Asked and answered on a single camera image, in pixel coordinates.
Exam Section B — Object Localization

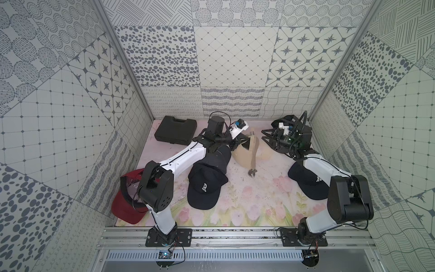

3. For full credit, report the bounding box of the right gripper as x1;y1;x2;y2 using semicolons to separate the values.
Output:
261;127;299;151

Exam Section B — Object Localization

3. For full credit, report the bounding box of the beige baseball cap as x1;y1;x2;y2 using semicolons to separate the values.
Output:
232;131;259;171

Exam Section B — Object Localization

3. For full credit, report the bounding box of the dark grey baseball cap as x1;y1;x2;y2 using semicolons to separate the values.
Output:
271;114;307;129

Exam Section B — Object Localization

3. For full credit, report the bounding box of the black cap with white logo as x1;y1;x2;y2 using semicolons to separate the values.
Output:
187;163;228;210

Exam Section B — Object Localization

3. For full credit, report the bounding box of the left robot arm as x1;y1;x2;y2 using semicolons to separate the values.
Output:
137;112;249;247

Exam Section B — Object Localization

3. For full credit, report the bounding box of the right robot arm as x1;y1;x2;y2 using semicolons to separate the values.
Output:
262;115;374;245

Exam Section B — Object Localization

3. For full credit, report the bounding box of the black cap behind front cap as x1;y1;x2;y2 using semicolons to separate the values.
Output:
198;145;232;174

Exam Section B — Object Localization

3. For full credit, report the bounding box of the black cap at right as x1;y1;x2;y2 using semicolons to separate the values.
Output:
288;162;329;201

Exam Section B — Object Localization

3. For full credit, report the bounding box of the red baseball cap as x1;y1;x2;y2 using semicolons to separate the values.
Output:
111;169;148;224

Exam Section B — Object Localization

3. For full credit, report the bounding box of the black plastic tool case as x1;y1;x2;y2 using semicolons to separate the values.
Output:
154;116;197;146

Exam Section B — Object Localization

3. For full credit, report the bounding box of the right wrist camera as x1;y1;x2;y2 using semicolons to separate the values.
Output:
278;122;293;136

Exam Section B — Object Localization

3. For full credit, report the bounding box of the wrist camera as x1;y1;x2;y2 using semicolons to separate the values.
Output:
230;119;249;139
278;122;293;136

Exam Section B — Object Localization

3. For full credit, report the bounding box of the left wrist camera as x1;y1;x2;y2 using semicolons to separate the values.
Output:
230;119;249;139

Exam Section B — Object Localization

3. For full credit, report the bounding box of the orange handled adjustable wrench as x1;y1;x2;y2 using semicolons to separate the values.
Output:
248;169;257;178

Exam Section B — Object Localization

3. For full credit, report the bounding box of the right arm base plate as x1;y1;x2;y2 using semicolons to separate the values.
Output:
276;227;328;247

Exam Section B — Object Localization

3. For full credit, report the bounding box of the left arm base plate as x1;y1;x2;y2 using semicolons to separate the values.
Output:
146;227;193;247

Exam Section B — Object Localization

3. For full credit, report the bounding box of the aluminium front rail frame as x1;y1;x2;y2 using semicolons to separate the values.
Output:
91;227;386;272

